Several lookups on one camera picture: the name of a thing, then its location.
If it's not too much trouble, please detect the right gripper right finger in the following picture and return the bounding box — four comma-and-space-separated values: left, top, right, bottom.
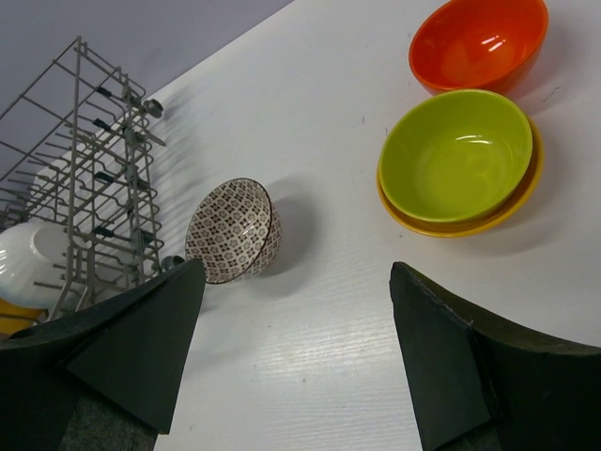
390, 262, 600, 450

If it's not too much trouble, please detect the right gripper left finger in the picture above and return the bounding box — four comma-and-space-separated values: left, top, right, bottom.
1, 259, 206, 450

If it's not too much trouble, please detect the yellow-orange bowl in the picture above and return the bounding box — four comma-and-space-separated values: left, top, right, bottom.
0, 300, 44, 334

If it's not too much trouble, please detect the white patterned bowl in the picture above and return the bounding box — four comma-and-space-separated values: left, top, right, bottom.
1, 222, 68, 309

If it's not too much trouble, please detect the yellow bowl under green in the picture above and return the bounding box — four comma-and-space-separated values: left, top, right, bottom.
376, 117, 545, 239

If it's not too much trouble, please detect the brown patterned small bowl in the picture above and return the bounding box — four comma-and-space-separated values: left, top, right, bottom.
185, 178, 282, 285

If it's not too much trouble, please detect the lime green bowl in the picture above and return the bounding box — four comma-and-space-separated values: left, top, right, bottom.
378, 89, 533, 223

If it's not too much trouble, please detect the red-orange bowl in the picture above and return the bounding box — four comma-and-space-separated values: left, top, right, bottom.
408, 0, 549, 93

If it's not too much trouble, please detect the grey wire dish rack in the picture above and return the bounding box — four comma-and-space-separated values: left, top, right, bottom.
1, 38, 165, 326

